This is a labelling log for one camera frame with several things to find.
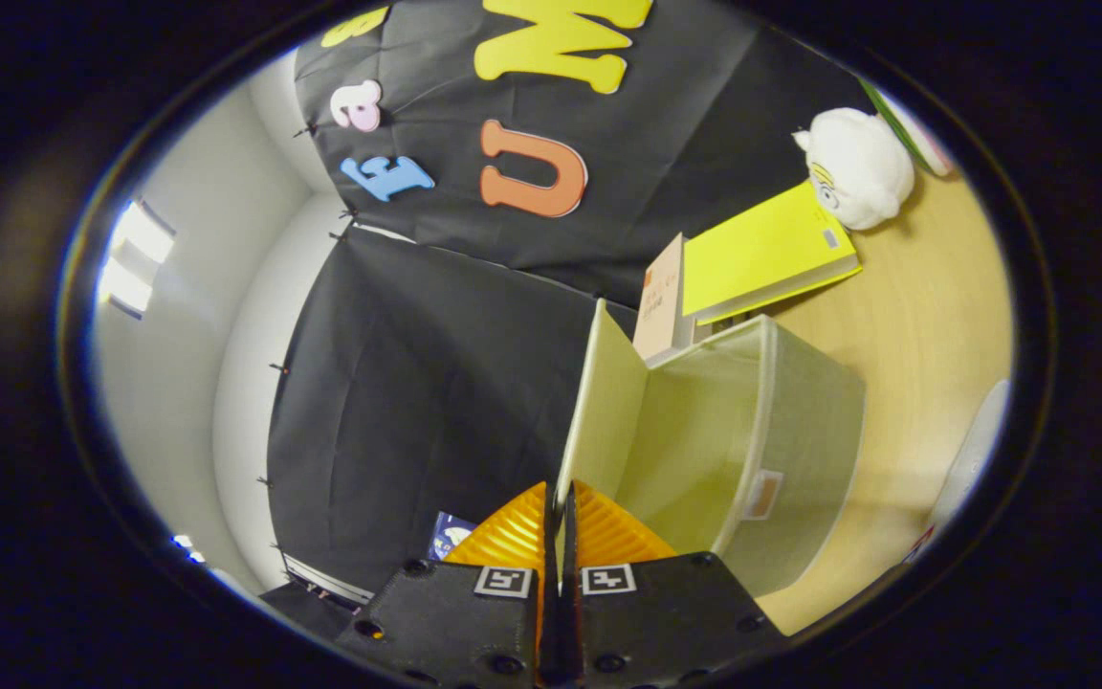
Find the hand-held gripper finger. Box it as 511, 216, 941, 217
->
336, 481, 557, 689
561, 481, 786, 689

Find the grey-green fabric storage box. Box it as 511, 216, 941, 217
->
554, 299, 867, 599

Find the white striped canvas shoe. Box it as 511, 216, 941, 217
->
905, 378, 1013, 566

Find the blue printed sheet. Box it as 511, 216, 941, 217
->
428, 512, 477, 561

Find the black backdrop cloth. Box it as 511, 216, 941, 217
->
259, 0, 882, 613

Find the beige book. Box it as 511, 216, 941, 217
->
632, 233, 705, 367

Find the yellow book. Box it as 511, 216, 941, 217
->
680, 180, 864, 326

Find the white plush toy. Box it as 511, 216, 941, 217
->
793, 107, 916, 232

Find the long ceiling light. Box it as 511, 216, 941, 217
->
97, 199, 176, 320

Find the watermelon slice plush toy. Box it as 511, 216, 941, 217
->
859, 77, 956, 179

